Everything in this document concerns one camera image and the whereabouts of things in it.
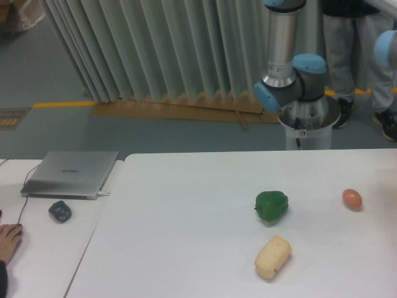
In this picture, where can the white laptop plug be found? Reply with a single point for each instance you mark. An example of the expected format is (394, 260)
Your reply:
(103, 194)

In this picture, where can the green bell pepper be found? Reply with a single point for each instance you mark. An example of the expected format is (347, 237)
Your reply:
(271, 205)

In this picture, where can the black small device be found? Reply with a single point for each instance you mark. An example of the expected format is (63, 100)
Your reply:
(60, 211)

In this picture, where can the silver laptop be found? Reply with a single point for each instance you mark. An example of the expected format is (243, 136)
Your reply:
(70, 175)

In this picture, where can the black computer mouse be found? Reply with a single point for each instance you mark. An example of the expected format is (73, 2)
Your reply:
(20, 227)

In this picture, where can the beige bread loaf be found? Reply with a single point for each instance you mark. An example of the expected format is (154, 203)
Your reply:
(272, 257)

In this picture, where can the standing person grey trousers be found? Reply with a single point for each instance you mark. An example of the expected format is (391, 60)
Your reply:
(341, 21)

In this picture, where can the brown cardboard sheet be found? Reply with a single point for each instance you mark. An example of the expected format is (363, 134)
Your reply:
(243, 110)

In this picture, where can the person's hand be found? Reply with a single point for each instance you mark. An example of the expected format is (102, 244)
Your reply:
(9, 241)

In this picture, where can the brown egg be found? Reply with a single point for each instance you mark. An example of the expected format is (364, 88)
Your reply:
(352, 199)

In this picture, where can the grey folding curtain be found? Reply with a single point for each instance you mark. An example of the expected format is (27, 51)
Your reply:
(198, 53)

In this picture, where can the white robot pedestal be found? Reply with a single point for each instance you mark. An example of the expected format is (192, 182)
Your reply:
(308, 125)

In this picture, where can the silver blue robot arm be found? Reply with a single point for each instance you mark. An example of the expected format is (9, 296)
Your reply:
(286, 77)

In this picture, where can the black sleeve forearm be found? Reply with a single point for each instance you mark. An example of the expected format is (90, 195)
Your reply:
(3, 279)

